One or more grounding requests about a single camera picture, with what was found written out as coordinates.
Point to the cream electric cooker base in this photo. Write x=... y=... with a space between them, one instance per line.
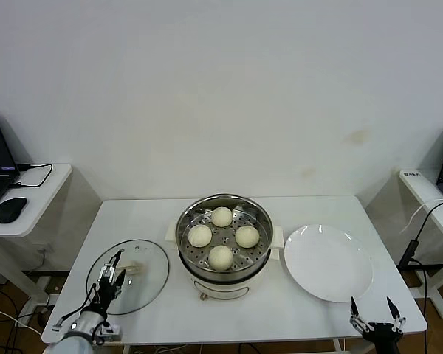
x=225 y=287

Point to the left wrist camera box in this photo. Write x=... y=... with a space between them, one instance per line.
x=112 y=332

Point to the white steamed baozi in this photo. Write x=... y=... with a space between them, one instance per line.
x=199 y=236
x=220 y=257
x=221 y=217
x=247 y=236

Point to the stainless steel steamer basket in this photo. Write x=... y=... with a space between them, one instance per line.
x=267 y=236

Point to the small white paper label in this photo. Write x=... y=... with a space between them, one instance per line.
x=412 y=173

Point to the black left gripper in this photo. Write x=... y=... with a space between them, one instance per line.
x=106 y=293

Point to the white round plate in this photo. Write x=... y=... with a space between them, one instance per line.
x=317 y=273

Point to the black computer mouse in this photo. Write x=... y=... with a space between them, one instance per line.
x=10 y=209

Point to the round glass pot lid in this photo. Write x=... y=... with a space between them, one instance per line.
x=147 y=269

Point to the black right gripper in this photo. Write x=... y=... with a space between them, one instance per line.
x=383 y=335

